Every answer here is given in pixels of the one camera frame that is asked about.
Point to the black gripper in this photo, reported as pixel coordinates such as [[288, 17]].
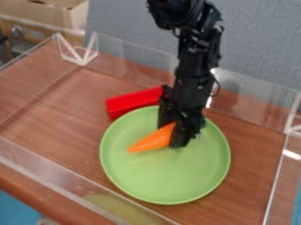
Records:
[[182, 102]]

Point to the orange toy carrot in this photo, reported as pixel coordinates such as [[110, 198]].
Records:
[[154, 141]]

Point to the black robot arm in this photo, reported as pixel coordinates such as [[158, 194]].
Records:
[[196, 23]]

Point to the green plate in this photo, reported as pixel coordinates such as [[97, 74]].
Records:
[[164, 176]]

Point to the red block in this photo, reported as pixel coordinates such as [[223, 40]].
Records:
[[128, 102]]

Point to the cardboard box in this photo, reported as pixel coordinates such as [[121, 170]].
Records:
[[62, 13]]

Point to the wooden shelf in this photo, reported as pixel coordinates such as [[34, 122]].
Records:
[[33, 31]]

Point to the clear acrylic corner bracket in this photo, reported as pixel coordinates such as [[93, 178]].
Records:
[[78, 54]]

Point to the clear acrylic tray wall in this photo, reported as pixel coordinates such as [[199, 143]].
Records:
[[53, 120]]

